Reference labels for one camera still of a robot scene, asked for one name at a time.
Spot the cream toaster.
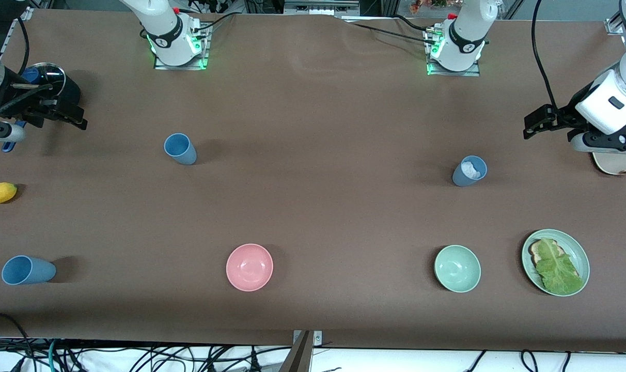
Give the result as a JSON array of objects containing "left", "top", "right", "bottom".
[{"left": 592, "top": 118, "right": 626, "bottom": 176}]

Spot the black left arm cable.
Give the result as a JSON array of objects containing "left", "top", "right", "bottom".
[{"left": 531, "top": 0, "right": 560, "bottom": 112}]

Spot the black looped cable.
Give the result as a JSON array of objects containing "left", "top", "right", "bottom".
[{"left": 0, "top": 312, "right": 35, "bottom": 372}]

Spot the toast slice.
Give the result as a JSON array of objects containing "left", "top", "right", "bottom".
[{"left": 529, "top": 239, "right": 580, "bottom": 280}]

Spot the glass lid blue knob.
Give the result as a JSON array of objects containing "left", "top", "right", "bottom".
[{"left": 22, "top": 63, "right": 67, "bottom": 100}]

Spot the aluminium table rail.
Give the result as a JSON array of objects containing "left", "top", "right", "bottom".
[{"left": 0, "top": 20, "right": 20, "bottom": 55}]

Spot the metal table edge bracket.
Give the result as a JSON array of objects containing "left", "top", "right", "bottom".
[{"left": 292, "top": 331, "right": 323, "bottom": 347}]

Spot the green lettuce leaf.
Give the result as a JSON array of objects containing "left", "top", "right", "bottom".
[{"left": 535, "top": 238, "right": 585, "bottom": 295}]

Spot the brown support beam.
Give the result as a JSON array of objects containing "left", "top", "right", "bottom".
[{"left": 278, "top": 331, "right": 314, "bottom": 372}]

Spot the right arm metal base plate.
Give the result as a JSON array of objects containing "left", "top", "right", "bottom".
[{"left": 154, "top": 23, "right": 211, "bottom": 70}]

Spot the mint green plate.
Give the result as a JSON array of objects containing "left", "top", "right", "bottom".
[{"left": 521, "top": 229, "right": 590, "bottom": 297}]

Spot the pink bowl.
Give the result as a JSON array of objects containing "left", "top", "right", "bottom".
[{"left": 226, "top": 243, "right": 274, "bottom": 292}]

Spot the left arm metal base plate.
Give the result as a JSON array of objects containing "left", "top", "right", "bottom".
[{"left": 427, "top": 28, "right": 481, "bottom": 77}]

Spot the grey metal box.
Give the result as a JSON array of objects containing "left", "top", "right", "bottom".
[{"left": 284, "top": 0, "right": 360, "bottom": 16}]

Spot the black pot blue handle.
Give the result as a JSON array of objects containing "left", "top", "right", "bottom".
[{"left": 2, "top": 62, "right": 82, "bottom": 153}]

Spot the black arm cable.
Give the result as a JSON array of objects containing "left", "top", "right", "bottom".
[
  {"left": 13, "top": 18, "right": 53, "bottom": 114},
  {"left": 531, "top": 0, "right": 560, "bottom": 112}
]

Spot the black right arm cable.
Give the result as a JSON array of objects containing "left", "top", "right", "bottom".
[{"left": 13, "top": 18, "right": 53, "bottom": 114}]

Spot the blue cup holding paper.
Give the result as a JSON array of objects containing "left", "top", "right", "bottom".
[{"left": 452, "top": 156, "right": 488, "bottom": 187}]

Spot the mint green bowl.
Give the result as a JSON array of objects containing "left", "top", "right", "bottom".
[{"left": 434, "top": 244, "right": 482, "bottom": 293}]

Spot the black base cable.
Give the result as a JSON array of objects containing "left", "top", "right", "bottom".
[
  {"left": 352, "top": 23, "right": 437, "bottom": 44},
  {"left": 189, "top": 11, "right": 236, "bottom": 38},
  {"left": 393, "top": 14, "right": 432, "bottom": 33}
]

